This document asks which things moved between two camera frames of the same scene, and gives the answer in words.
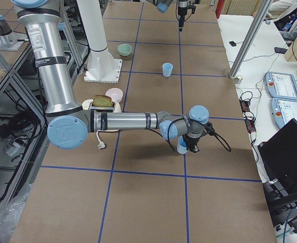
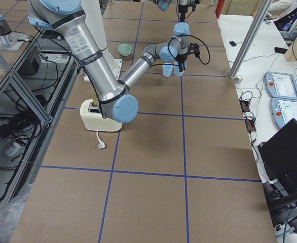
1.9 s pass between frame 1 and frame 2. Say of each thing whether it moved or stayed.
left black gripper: stayed
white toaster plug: stayed
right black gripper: moved
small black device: stayed
